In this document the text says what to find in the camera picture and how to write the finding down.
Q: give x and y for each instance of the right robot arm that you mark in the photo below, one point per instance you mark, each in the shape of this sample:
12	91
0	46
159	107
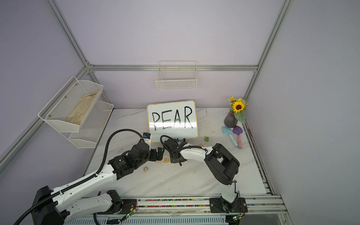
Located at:
221	163

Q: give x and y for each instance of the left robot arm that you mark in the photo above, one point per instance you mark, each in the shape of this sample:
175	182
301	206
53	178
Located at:
65	203

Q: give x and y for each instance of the dark glass vase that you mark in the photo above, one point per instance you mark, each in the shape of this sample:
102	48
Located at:
230	121

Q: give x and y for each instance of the white wire wall basket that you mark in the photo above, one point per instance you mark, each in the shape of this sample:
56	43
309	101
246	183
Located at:
176	75

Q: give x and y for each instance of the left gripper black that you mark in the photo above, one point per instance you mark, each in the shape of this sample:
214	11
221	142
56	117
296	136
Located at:
160	154

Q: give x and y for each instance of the beige cloth in shelf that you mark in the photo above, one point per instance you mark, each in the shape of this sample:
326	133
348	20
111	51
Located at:
78	113

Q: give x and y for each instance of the white two-tier mesh shelf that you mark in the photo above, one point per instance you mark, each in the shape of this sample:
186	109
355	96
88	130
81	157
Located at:
88	133

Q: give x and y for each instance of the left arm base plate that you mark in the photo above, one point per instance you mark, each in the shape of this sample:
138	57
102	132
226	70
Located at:
120	207

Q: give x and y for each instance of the wooden C letter block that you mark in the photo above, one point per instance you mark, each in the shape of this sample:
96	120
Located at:
145	169

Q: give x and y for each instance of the purple pink toy shovel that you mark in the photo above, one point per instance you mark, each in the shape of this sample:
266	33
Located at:
238	131

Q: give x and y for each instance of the whiteboard with PEAR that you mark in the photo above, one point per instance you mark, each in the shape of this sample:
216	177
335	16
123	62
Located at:
176	119

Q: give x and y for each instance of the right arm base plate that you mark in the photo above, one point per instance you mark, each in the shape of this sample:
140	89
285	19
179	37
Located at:
220	205

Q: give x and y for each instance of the light blue toy shovel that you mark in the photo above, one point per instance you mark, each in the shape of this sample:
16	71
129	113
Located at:
229	132

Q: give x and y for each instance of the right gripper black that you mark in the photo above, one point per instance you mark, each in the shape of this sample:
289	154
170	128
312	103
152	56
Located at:
174	153

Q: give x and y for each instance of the sunflower bouquet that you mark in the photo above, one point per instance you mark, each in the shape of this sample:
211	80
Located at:
239	107

